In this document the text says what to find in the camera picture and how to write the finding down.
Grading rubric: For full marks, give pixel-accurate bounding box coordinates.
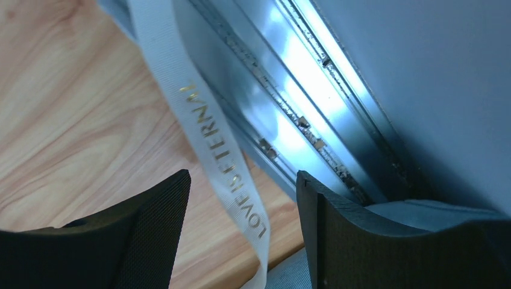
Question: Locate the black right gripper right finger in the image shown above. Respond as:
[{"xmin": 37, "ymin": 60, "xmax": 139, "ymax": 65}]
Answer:
[{"xmin": 296, "ymin": 171, "xmax": 510, "ymax": 288}]

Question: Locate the white gold-lettered ribbon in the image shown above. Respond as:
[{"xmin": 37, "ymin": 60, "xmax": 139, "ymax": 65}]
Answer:
[{"xmin": 128, "ymin": 1, "xmax": 271, "ymax": 288}]

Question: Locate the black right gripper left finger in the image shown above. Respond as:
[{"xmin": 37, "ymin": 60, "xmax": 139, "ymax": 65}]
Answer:
[{"xmin": 1, "ymin": 170, "xmax": 191, "ymax": 288}]

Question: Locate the aluminium right side rail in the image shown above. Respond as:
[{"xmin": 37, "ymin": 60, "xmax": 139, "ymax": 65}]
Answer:
[{"xmin": 99, "ymin": 1, "xmax": 417, "ymax": 205}]

